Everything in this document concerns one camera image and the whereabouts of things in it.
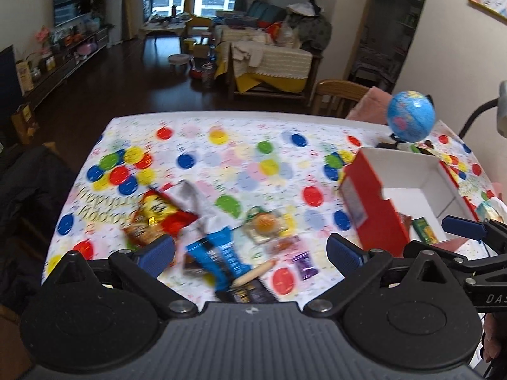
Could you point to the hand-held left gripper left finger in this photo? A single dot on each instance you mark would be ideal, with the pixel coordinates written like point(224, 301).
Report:
point(158, 251)

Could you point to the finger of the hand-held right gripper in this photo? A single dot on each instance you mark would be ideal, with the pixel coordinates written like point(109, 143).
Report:
point(471, 269)
point(463, 226)

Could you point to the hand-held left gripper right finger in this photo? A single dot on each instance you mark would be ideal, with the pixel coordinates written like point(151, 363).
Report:
point(344, 253)

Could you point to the red yellow snack packet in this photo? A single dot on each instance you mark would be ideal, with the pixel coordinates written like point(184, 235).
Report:
point(158, 213)

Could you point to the purple candy packet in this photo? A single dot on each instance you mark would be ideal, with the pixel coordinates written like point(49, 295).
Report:
point(305, 265)

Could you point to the clear packet with brown cake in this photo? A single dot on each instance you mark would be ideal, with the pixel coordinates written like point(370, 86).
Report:
point(283, 245)

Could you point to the blue snack packet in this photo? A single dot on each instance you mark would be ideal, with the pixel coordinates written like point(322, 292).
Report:
point(222, 253)

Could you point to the red cardboard box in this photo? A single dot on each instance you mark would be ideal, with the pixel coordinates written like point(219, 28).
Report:
point(368, 190)

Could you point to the beige sausage stick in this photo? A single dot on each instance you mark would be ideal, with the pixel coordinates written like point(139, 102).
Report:
point(257, 271)

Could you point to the black snack packet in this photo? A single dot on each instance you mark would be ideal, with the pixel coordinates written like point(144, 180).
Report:
point(245, 293)

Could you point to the person's right hand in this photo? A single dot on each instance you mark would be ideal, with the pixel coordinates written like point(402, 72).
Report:
point(495, 336)

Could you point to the white green snack packet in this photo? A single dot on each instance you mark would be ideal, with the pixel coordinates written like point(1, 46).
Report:
point(491, 208)

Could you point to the silver snack packet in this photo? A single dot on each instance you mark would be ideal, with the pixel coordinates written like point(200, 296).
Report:
point(196, 202)

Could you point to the clear packet with orange pastry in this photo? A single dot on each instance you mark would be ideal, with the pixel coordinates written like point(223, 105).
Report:
point(264, 223)

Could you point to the yellow green snack packet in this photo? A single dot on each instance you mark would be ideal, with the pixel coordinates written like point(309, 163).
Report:
point(424, 146)

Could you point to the grey desk lamp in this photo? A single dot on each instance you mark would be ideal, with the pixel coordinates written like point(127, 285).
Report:
point(477, 113)

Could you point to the blue globe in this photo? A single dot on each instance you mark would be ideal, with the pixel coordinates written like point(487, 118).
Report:
point(410, 114)

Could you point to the polka dot tablecloth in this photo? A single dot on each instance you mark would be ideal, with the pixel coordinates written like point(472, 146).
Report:
point(237, 154)

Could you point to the dark jacket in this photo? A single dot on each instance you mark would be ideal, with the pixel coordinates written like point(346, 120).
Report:
point(31, 190)

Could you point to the pink cloth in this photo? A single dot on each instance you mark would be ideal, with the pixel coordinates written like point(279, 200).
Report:
point(368, 107)

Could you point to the wooden chair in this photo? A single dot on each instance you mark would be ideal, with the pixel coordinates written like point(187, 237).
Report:
point(336, 95)

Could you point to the brown cardboard box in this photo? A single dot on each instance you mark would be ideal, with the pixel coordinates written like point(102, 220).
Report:
point(23, 122)

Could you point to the round stool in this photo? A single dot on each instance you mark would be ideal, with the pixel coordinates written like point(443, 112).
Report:
point(180, 58)

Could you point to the sofa with cream cover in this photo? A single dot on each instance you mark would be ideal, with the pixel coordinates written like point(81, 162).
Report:
point(277, 63)

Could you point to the dark tv cabinet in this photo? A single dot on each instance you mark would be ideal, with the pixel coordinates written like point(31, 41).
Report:
point(67, 67)

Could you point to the coffee table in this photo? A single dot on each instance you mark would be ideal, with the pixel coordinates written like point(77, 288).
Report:
point(162, 27)

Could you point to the black cabinet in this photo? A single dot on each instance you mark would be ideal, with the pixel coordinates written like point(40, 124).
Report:
point(10, 83)

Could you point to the pile of clothes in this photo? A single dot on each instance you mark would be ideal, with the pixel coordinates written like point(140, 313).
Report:
point(313, 27)

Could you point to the yellow chair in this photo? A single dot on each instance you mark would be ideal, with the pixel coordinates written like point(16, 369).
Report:
point(198, 25)

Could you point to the pink flowers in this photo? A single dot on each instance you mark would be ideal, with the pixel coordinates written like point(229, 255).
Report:
point(43, 33)

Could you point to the television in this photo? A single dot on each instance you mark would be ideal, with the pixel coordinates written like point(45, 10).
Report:
point(69, 0)

